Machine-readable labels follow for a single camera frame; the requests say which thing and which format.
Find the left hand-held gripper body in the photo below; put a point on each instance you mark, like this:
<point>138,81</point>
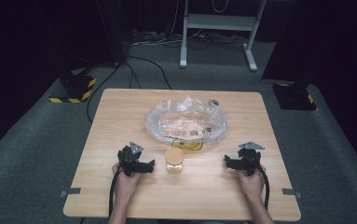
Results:
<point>129,157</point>

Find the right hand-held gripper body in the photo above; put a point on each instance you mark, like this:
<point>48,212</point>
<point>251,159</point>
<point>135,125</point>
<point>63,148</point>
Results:
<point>250,160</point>

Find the person's right hand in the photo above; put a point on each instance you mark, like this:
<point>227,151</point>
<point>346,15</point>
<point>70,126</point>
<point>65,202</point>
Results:
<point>251,185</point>

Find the person's left hand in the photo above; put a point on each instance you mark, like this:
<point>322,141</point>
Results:
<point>126,186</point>

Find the glass jar with cork lid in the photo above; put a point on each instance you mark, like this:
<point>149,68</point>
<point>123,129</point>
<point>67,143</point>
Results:
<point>174,160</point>

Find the yellow label under bag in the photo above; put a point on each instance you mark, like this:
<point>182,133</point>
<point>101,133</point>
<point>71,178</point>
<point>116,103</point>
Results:
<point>188,145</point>

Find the grey tape strip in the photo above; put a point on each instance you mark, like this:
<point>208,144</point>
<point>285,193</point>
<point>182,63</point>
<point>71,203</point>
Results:
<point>291,192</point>
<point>72,191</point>

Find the clear plastic bag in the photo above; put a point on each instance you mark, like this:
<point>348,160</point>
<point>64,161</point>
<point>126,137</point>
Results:
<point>185,123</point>

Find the black yellow striped stand base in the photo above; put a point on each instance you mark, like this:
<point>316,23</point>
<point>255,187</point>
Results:
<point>76,90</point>
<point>295,98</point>

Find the white metal stand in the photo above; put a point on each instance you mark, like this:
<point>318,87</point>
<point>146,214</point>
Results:
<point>219,22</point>

